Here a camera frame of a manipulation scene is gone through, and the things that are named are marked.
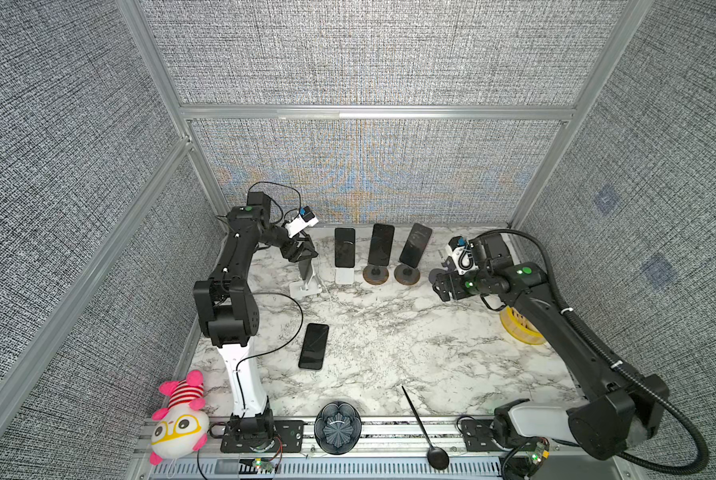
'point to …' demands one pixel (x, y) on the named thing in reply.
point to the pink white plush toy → (181, 428)
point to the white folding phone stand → (299, 289)
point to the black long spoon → (436, 456)
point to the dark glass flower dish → (338, 428)
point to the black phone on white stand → (344, 244)
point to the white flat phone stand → (344, 276)
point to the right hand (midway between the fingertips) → (450, 280)
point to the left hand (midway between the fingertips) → (308, 245)
